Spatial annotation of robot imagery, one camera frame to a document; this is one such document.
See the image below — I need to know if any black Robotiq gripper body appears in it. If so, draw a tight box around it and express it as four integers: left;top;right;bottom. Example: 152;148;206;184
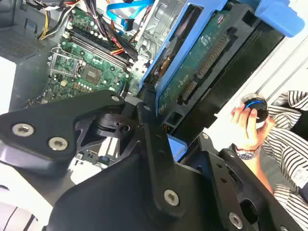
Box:
43;151;301;231

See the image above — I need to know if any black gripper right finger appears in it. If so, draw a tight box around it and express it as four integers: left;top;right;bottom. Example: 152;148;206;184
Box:
197;131;304;231

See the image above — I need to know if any round black tool blue ring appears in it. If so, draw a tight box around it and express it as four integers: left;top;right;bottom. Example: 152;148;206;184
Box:
240;93;270;124

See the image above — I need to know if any person's hand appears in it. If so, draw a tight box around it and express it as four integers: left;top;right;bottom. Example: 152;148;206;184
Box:
230;102;277;152

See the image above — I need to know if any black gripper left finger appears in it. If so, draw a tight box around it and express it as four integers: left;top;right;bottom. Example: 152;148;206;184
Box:
0;89;186;217

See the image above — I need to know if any hard disk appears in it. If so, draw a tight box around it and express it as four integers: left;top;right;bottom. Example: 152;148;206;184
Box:
141;0;305;164

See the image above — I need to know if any blue disk wire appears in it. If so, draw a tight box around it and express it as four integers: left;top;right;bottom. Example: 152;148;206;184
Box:
106;0;154;31

